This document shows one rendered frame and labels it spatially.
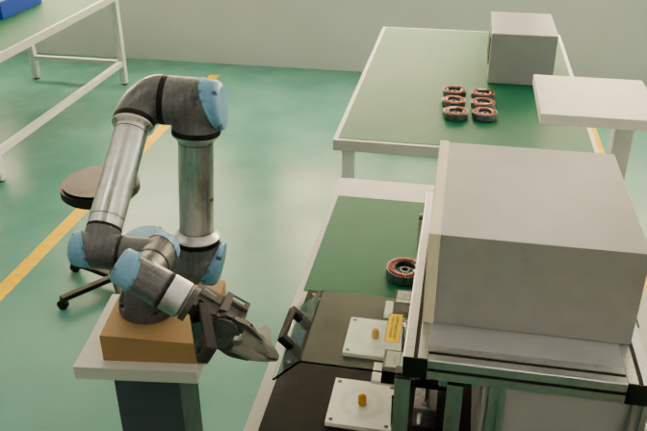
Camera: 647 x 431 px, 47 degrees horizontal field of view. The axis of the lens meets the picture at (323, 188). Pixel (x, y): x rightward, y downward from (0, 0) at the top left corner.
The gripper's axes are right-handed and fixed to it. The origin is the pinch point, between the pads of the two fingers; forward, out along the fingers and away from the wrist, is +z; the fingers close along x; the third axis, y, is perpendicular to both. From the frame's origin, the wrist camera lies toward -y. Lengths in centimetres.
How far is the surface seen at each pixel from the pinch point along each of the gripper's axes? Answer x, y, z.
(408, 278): 12, 73, 34
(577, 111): -48, 106, 52
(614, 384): -36, -4, 52
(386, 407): 12.7, 19.2, 32.3
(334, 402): 18.7, 18.7, 21.8
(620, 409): -31, -2, 57
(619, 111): -54, 108, 63
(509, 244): -44, 8, 25
